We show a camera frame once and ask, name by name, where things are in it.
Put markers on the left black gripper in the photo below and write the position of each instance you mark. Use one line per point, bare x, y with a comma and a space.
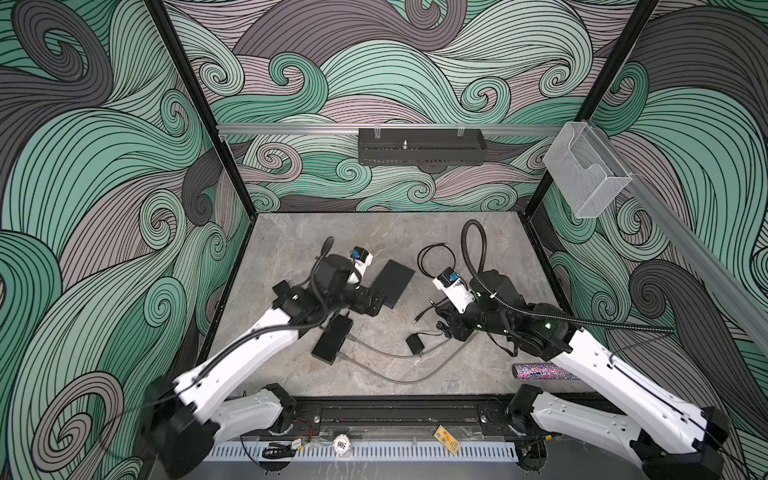
374, 302

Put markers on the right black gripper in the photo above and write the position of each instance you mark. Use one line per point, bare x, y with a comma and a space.
447, 310

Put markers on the small black ribbed switch box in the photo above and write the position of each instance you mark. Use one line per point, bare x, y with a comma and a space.
332, 339

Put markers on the black wall power adapter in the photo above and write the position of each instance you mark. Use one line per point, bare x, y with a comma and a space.
415, 344

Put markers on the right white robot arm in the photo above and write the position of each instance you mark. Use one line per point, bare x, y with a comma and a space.
664, 435

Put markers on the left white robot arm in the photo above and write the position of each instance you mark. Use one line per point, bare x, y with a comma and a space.
184, 418

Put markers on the glittery microphone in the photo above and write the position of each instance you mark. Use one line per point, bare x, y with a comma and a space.
541, 372

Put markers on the yellow tag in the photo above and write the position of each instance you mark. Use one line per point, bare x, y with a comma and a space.
447, 440

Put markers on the large black switch box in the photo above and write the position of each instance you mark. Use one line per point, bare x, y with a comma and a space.
392, 281

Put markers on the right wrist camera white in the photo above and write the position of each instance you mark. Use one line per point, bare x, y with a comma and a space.
455, 289

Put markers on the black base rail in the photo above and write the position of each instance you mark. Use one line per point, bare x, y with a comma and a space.
482, 415

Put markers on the black perforated wall tray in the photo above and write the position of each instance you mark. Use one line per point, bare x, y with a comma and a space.
430, 149

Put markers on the clear plastic wall bin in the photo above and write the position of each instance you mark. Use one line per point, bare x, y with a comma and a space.
586, 168

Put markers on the black corner frame post left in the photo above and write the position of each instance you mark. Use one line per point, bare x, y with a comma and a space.
173, 45

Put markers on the black corner frame post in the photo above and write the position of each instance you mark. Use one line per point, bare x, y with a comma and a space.
617, 57
173, 45

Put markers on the white slotted cable duct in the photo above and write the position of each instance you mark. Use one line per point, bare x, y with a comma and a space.
374, 451

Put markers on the aluminium wall rail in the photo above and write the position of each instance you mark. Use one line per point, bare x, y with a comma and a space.
304, 128

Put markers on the black corner frame post right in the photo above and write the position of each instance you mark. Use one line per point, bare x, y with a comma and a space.
617, 57

